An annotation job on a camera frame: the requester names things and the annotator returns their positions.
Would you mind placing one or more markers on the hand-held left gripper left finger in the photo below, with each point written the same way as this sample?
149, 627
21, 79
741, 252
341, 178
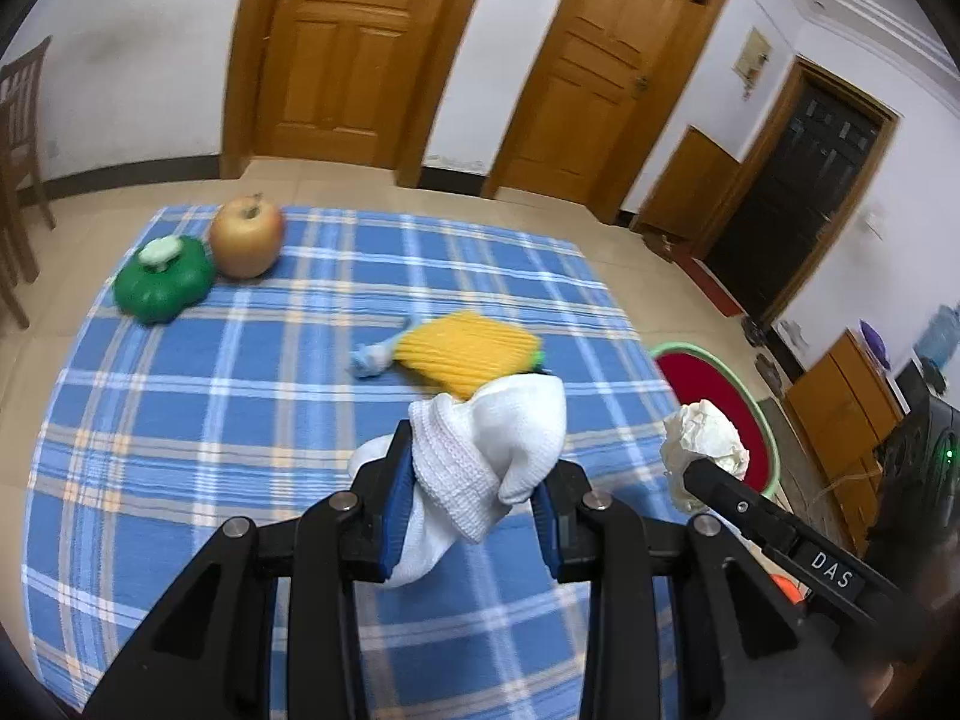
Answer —
397, 510

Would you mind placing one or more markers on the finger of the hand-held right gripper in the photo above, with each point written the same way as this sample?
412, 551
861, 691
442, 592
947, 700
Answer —
739, 502

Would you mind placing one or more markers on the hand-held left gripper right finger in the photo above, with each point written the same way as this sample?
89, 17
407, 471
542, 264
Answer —
550, 540

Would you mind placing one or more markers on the white paper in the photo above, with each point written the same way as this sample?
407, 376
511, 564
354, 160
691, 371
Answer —
705, 435

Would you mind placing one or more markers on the plain white sock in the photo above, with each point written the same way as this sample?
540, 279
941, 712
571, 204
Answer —
480, 450

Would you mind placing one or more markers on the red basin with green rim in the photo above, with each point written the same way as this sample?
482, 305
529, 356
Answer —
705, 382

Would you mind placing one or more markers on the wooden cabinet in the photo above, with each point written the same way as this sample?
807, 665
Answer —
840, 405

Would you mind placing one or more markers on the black speaker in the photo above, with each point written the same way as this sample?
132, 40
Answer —
922, 457

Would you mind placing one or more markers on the blue-tipped white sock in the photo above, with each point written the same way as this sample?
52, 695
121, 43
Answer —
371, 360

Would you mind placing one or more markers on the large yellow foam net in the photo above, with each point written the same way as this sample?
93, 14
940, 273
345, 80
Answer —
465, 352

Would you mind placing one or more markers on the blue plaid tablecloth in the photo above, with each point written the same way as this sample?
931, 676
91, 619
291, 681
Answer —
225, 427

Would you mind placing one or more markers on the purple object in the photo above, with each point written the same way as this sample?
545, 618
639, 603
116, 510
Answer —
876, 345

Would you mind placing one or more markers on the red door mat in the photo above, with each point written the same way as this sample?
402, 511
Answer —
709, 285

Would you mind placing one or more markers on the blue water bottle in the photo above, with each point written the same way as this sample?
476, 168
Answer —
941, 337

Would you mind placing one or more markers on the pair of brown shoes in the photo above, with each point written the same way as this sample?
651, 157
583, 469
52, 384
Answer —
660, 241

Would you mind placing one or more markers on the brown apple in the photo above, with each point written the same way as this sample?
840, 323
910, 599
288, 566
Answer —
246, 236

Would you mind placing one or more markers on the dark entrance door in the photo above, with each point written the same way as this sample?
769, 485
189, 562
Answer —
802, 195

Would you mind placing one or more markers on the green pumpkin-shaped container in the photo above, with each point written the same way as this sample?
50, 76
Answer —
161, 285

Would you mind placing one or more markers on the wooden panel door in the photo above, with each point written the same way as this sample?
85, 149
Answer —
345, 45
592, 82

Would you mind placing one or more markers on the wooden chair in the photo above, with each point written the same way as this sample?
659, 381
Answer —
19, 135

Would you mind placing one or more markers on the low wooden wall panel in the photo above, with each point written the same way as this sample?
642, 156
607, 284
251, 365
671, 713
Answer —
686, 184

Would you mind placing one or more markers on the framed wall box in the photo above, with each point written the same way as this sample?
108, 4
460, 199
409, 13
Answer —
752, 54

